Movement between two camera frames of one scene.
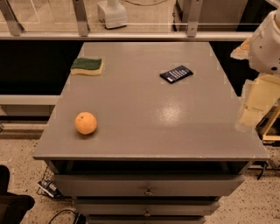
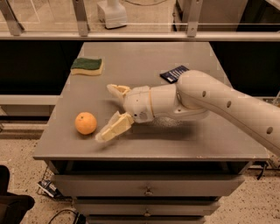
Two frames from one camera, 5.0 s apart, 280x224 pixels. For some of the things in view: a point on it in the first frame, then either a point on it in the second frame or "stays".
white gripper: (266, 51) → (137, 103)
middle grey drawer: (145, 208) stays
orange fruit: (86, 122) stays
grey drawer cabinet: (147, 133) stays
